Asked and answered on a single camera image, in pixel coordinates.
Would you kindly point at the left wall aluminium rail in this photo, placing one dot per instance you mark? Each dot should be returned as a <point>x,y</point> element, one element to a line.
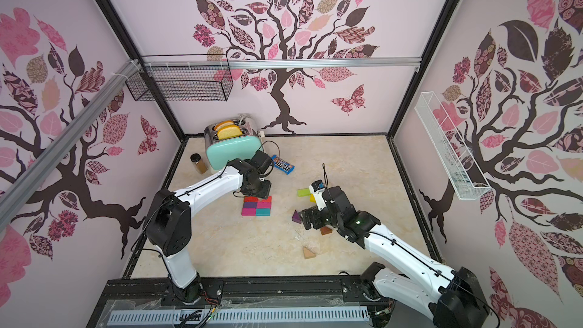
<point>24,187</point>

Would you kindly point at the white slotted cable duct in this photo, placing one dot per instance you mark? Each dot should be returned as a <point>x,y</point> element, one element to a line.
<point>237,316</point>

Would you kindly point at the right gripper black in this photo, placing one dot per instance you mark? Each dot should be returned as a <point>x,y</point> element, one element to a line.
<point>314,216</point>

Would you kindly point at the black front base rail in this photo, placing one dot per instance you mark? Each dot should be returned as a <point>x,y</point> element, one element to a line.
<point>348,288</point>

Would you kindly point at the magenta rectangular block front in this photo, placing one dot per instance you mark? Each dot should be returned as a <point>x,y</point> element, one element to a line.
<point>248,212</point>

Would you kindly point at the mint green toy toaster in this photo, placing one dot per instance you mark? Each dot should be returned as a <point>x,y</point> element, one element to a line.
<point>219,153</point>

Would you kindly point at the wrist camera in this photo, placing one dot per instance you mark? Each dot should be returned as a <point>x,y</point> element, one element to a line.
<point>263,163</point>
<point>317,189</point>

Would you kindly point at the small brown spice jar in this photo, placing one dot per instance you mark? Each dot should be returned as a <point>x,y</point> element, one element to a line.
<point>199,163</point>

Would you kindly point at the back wall aluminium rail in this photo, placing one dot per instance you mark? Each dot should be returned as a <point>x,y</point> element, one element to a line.
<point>297,63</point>

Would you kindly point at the light brown triangular block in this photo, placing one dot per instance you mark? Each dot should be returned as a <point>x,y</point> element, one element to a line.
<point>308,254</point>

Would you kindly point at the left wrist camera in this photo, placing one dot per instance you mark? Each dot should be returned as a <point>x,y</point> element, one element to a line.
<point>263,163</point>

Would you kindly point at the yellow toast slice front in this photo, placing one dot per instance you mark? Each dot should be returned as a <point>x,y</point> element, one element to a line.
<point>228,131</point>

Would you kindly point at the white wire wall shelf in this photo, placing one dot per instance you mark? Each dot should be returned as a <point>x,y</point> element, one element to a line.
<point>439,120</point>

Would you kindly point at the magenta rectangular block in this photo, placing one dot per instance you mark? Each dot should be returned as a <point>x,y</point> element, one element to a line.
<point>248,212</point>
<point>264,205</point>

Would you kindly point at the orange toast slice back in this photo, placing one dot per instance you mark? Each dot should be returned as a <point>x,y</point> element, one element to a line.
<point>222,125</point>

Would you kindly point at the lime green block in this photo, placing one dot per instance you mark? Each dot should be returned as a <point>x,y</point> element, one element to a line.
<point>305,192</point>

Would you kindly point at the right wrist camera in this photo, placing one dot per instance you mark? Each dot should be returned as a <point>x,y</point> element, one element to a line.
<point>317,189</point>

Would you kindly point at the wall aluminium rail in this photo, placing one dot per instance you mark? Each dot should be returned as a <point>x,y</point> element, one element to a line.
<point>297,63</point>
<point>24,187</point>

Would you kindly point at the dark brown triangular block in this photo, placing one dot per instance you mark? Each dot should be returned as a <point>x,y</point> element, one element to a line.
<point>325,230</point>

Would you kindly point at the black wire wall basket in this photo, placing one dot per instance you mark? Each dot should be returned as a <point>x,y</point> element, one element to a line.
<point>195,78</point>

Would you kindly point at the purple rectangular block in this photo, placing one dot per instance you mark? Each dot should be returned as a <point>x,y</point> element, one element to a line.
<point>250,205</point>

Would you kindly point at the blue candy packet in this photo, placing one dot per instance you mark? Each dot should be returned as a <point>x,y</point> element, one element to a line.
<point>282,165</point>

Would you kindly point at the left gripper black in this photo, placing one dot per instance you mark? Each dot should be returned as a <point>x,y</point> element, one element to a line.
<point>263,193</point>

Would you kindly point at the purple triangular wooden block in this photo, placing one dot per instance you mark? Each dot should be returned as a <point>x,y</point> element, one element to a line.
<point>296,217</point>

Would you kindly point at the teal rectangular block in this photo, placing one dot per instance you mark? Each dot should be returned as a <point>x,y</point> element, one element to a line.
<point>263,212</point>

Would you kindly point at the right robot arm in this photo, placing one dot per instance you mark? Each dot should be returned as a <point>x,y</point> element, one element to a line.
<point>446,296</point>

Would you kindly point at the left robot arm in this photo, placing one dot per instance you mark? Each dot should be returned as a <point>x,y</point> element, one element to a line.
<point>169,220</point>

